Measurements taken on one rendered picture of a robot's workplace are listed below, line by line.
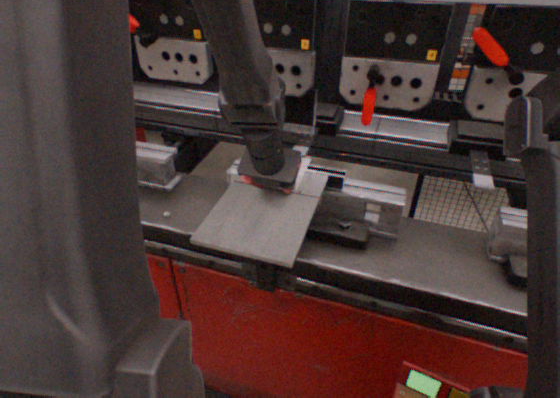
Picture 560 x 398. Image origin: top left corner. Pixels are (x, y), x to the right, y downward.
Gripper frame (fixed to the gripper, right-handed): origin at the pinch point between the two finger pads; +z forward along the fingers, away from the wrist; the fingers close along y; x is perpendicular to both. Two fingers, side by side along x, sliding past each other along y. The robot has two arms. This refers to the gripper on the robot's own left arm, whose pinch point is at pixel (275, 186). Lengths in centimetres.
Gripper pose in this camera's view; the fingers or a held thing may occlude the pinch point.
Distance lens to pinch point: 75.0
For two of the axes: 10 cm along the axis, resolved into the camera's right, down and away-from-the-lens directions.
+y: -9.5, -1.9, 2.4
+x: -2.8, 8.6, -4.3
